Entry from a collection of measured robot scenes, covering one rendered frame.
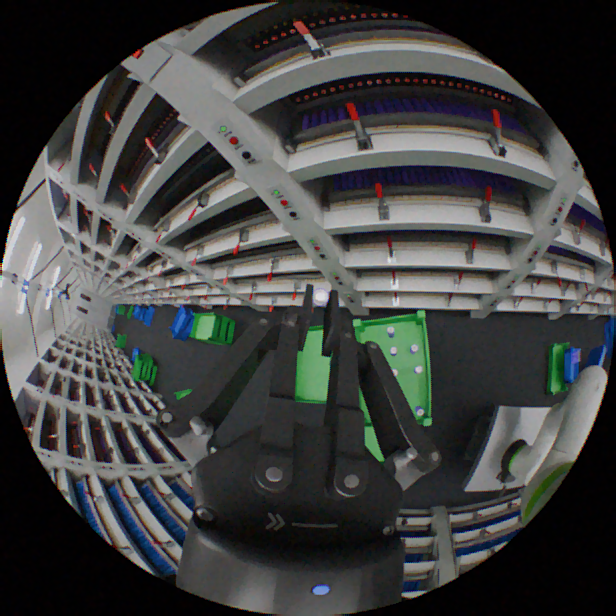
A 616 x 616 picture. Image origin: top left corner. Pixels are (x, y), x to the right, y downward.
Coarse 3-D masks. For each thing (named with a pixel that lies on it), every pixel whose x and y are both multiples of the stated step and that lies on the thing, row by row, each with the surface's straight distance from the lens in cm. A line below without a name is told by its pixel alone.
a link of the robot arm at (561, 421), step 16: (592, 368) 48; (576, 384) 47; (592, 384) 45; (576, 400) 45; (592, 400) 45; (560, 416) 59; (576, 416) 45; (592, 416) 45; (544, 432) 84; (560, 432) 46; (576, 432) 44; (560, 448) 45; (576, 448) 44
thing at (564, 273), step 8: (576, 256) 113; (536, 264) 86; (544, 264) 89; (560, 264) 98; (592, 264) 128; (536, 272) 85; (544, 272) 88; (560, 272) 97; (568, 272) 103; (576, 272) 110; (584, 272) 118; (568, 280) 109; (576, 280) 111; (592, 280) 126
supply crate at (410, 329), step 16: (368, 320) 57; (384, 320) 58; (400, 320) 60; (416, 320) 60; (368, 336) 61; (384, 336) 61; (400, 336) 61; (416, 336) 61; (384, 352) 60; (400, 352) 60; (416, 352) 60; (400, 368) 59; (400, 384) 59; (416, 384) 60; (416, 400) 60; (368, 416) 61; (416, 416) 61
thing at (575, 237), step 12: (576, 204) 94; (576, 216) 89; (588, 216) 102; (564, 228) 79; (576, 228) 88; (588, 228) 94; (600, 228) 112; (552, 240) 72; (564, 240) 76; (576, 240) 82; (588, 240) 95; (600, 240) 110; (576, 252) 89; (588, 252) 92; (600, 252) 105; (612, 264) 121
